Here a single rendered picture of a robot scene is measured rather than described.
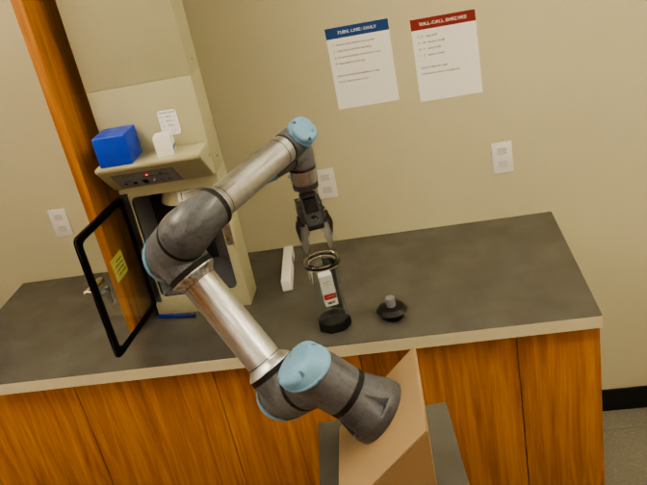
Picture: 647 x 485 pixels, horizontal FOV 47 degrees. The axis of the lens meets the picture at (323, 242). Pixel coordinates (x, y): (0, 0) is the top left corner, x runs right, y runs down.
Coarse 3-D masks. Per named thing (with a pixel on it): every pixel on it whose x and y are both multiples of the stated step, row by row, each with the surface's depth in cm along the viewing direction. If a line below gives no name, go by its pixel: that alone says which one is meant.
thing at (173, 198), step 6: (168, 192) 231; (174, 192) 230; (180, 192) 230; (186, 192) 230; (192, 192) 230; (162, 198) 235; (168, 198) 231; (174, 198) 230; (180, 198) 230; (186, 198) 230; (168, 204) 232; (174, 204) 230
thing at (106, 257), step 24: (120, 216) 226; (96, 240) 211; (120, 240) 224; (96, 264) 210; (120, 264) 223; (120, 288) 222; (144, 288) 236; (120, 312) 221; (144, 312) 235; (120, 336) 219
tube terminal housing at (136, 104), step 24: (192, 72) 213; (96, 96) 215; (120, 96) 215; (144, 96) 214; (168, 96) 213; (192, 96) 213; (96, 120) 218; (120, 120) 218; (144, 120) 217; (192, 120) 216; (144, 144) 221; (216, 144) 227; (216, 168) 223; (120, 192) 228; (144, 192) 228; (240, 240) 240; (240, 264) 236; (240, 288) 240; (168, 312) 247
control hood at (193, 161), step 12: (192, 144) 218; (204, 144) 216; (144, 156) 217; (156, 156) 214; (168, 156) 212; (180, 156) 210; (192, 156) 209; (204, 156) 213; (96, 168) 214; (108, 168) 213; (120, 168) 212; (132, 168) 212; (144, 168) 213; (156, 168) 213; (180, 168) 215; (192, 168) 215; (204, 168) 216; (108, 180) 218
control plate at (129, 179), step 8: (168, 168) 214; (120, 176) 216; (128, 176) 216; (136, 176) 217; (144, 176) 217; (152, 176) 218; (160, 176) 218; (176, 176) 219; (120, 184) 221; (128, 184) 222; (144, 184) 222
